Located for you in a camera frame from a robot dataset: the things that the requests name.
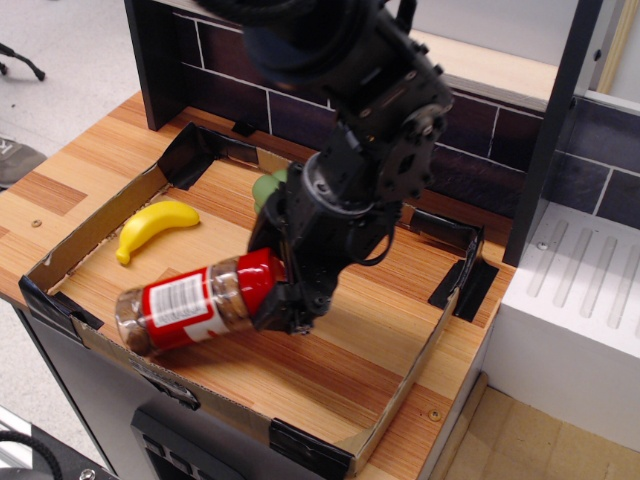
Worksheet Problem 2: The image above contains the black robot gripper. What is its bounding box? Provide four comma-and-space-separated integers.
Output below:
248, 161, 401, 335

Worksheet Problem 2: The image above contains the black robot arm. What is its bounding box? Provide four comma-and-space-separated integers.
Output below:
205, 1, 452, 334

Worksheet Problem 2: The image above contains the metal frame with bolt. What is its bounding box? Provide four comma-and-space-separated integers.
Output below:
1, 406, 117, 480

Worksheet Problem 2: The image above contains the taped cardboard fence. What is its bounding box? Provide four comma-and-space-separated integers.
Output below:
20, 124, 509, 479

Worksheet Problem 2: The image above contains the red-lidded basil spice bottle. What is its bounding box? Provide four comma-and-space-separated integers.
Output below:
115, 248, 286, 357

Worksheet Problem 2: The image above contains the white ribbed sink drainboard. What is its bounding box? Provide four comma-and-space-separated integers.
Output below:
503, 203, 639, 358

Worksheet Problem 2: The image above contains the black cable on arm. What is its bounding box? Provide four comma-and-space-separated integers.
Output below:
349, 212, 401, 267

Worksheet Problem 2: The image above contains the yellow toy banana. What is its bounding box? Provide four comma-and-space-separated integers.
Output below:
116, 201, 200, 265

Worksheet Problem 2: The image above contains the black chair leg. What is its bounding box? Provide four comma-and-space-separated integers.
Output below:
0, 44, 46, 81

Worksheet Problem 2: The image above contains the green toy bell pepper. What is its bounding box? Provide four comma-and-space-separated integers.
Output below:
252, 169, 287, 214

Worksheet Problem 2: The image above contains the black control panel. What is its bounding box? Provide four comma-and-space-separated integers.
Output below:
130, 409, 244, 480

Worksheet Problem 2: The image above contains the grey shoe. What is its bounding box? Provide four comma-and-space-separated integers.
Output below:
0, 136, 47, 189

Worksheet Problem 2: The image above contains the black shelf frame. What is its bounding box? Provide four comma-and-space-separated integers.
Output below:
123, 0, 605, 267

